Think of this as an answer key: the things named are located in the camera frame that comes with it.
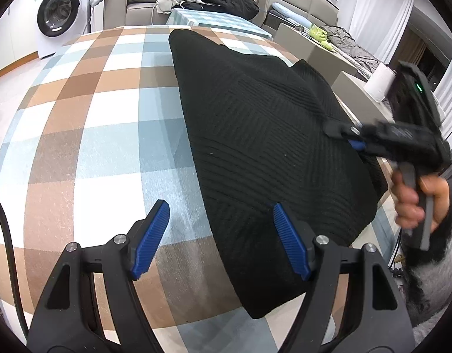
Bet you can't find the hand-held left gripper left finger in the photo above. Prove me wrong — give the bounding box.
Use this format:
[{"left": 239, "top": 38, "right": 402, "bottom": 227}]
[{"left": 26, "top": 199, "right": 171, "bottom": 353}]

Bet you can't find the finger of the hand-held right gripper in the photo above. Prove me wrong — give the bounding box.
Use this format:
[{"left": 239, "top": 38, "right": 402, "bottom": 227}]
[
  {"left": 323, "top": 119, "right": 363, "bottom": 139},
  {"left": 346, "top": 138, "right": 368, "bottom": 154}
]

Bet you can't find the grey counter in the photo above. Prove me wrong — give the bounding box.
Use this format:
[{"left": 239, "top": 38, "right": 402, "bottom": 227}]
[{"left": 331, "top": 71, "right": 396, "bottom": 119}]

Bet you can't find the black cable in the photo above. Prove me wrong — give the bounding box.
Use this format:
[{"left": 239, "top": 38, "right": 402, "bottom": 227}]
[{"left": 0, "top": 187, "right": 30, "bottom": 336}]

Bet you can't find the white washing machine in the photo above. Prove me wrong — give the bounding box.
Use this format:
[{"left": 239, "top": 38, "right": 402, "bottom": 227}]
[{"left": 29, "top": 0, "right": 99, "bottom": 60}]

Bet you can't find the blue white checked cloth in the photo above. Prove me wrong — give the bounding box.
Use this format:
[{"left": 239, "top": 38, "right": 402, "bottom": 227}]
[{"left": 166, "top": 7, "right": 274, "bottom": 41}]

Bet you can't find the beige bed headboard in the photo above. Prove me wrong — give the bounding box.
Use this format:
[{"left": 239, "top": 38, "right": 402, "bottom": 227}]
[{"left": 261, "top": 0, "right": 339, "bottom": 30}]

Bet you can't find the white paper towel roll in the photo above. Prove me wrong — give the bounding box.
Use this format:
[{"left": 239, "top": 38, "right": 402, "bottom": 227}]
[{"left": 364, "top": 62, "right": 396, "bottom": 103}]

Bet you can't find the black knit sweater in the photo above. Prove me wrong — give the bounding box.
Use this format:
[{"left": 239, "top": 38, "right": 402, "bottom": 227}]
[{"left": 168, "top": 29, "right": 390, "bottom": 320}]

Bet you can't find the person's right forearm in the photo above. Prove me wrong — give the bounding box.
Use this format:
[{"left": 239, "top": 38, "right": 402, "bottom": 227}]
[{"left": 403, "top": 176, "right": 452, "bottom": 347}]

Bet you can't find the yellow-green cloth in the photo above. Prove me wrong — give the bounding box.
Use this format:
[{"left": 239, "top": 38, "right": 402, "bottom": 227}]
[{"left": 309, "top": 24, "right": 333, "bottom": 51}]

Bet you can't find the blue pillow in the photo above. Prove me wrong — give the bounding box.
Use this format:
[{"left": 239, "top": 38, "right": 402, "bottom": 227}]
[{"left": 270, "top": 2, "right": 304, "bottom": 26}]

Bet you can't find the person's right hand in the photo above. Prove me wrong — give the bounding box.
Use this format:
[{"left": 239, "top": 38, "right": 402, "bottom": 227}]
[{"left": 391, "top": 172, "right": 451, "bottom": 231}]

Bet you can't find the brown blue checked tablecloth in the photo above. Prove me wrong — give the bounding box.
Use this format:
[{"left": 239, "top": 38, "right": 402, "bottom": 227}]
[{"left": 0, "top": 25, "right": 400, "bottom": 353}]

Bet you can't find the grey blanket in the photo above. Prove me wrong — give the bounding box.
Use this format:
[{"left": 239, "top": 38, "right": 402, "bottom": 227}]
[{"left": 327, "top": 25, "right": 381, "bottom": 79}]

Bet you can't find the beige sofa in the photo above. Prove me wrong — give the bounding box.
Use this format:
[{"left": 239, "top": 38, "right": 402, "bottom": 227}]
[{"left": 103, "top": 0, "right": 271, "bottom": 34}]

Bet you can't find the grey cloth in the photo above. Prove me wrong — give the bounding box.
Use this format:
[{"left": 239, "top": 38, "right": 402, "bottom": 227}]
[{"left": 154, "top": 0, "right": 201, "bottom": 17}]

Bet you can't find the white curtain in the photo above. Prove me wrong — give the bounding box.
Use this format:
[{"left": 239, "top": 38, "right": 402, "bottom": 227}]
[{"left": 347, "top": 0, "right": 418, "bottom": 58}]

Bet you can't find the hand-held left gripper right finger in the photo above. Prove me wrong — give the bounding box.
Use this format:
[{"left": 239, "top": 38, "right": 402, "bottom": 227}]
[{"left": 272, "top": 202, "right": 415, "bottom": 353}]

